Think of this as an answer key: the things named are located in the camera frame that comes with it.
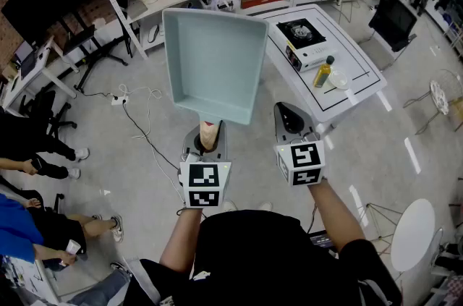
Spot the white plastic bag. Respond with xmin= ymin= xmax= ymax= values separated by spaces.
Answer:
xmin=207 ymin=0 xmax=244 ymax=13

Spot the wire frame chair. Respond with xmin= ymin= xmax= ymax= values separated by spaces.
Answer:
xmin=402 ymin=69 xmax=463 ymax=136

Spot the yellow oil bottle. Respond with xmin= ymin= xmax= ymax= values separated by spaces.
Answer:
xmin=313 ymin=55 xmax=336 ymax=89

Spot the white portable gas stove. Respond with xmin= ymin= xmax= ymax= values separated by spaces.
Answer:
xmin=275 ymin=17 xmax=338 ymax=74

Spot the person's left forearm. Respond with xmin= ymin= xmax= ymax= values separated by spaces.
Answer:
xmin=158 ymin=206 xmax=204 ymax=273

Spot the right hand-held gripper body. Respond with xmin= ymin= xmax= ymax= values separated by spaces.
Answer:
xmin=276 ymin=132 xmax=327 ymax=187

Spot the black cable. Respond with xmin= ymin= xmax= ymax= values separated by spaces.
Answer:
xmin=82 ymin=90 xmax=180 ymax=171

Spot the dark display device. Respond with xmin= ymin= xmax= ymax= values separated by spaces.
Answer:
xmin=308 ymin=229 xmax=336 ymax=250

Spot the person's right forearm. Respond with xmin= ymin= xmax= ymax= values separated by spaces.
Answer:
xmin=307 ymin=179 xmax=367 ymax=252

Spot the white paper cup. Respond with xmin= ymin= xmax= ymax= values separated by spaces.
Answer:
xmin=65 ymin=239 xmax=82 ymax=256

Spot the round white side table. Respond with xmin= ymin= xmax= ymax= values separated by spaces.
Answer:
xmin=389 ymin=198 xmax=438 ymax=273

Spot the white table with black lines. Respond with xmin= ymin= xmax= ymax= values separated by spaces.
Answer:
xmin=259 ymin=3 xmax=388 ymax=127

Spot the white desk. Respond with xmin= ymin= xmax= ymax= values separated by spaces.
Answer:
xmin=0 ymin=35 xmax=80 ymax=111

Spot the black swivel chair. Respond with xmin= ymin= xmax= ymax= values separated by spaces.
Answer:
xmin=18 ymin=90 xmax=78 ymax=140

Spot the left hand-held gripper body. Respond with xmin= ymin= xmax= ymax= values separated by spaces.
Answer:
xmin=178 ymin=148 xmax=232 ymax=209

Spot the teal square pan wooden handle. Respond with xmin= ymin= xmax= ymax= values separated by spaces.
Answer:
xmin=161 ymin=7 xmax=271 ymax=153

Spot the person's black shirt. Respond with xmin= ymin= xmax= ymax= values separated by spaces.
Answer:
xmin=122 ymin=209 xmax=403 ymax=306

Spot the black screen on stand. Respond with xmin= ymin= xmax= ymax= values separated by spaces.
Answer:
xmin=1 ymin=0 xmax=129 ymax=94

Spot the white bowl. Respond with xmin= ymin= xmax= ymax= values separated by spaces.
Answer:
xmin=328 ymin=69 xmax=353 ymax=92

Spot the grey laptop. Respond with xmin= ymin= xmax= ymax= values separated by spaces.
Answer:
xmin=13 ymin=40 xmax=39 ymax=80

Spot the black office chair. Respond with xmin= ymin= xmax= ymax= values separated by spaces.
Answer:
xmin=368 ymin=0 xmax=419 ymax=53

